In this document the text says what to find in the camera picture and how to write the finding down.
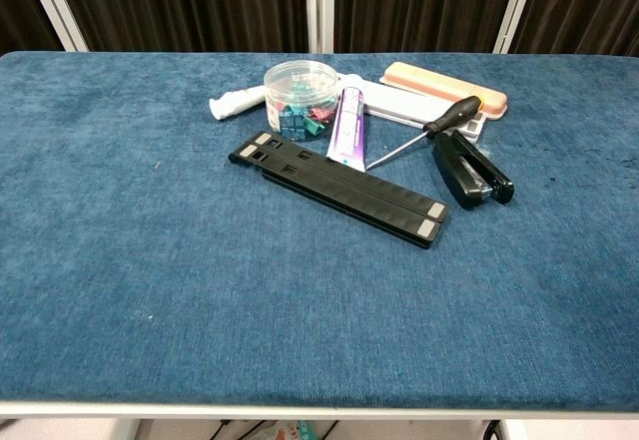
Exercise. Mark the black stapler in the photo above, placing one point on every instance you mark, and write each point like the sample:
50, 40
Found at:
456, 170

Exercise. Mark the dark brown curtain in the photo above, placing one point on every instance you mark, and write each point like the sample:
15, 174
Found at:
190, 1

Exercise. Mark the pink pencil case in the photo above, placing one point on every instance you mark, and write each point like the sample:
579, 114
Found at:
444, 86

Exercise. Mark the white screen frame post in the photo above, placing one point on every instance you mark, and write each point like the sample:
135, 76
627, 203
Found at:
319, 6

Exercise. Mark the colourful plastic bag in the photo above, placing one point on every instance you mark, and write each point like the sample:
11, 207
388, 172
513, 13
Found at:
289, 431

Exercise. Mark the white flat box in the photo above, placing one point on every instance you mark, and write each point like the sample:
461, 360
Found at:
399, 103

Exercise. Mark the black folding laptop stand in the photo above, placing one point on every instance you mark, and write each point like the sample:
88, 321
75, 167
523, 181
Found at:
344, 190

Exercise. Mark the blue velvet table cloth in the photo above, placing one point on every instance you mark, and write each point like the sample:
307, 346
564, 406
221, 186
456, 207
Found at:
199, 285

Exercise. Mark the clear jar of binder clips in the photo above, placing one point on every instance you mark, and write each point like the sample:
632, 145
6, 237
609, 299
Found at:
299, 96

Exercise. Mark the white pump tube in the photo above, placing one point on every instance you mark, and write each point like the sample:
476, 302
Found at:
234, 103

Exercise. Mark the purple toothpaste tube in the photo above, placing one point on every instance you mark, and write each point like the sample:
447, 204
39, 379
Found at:
348, 131

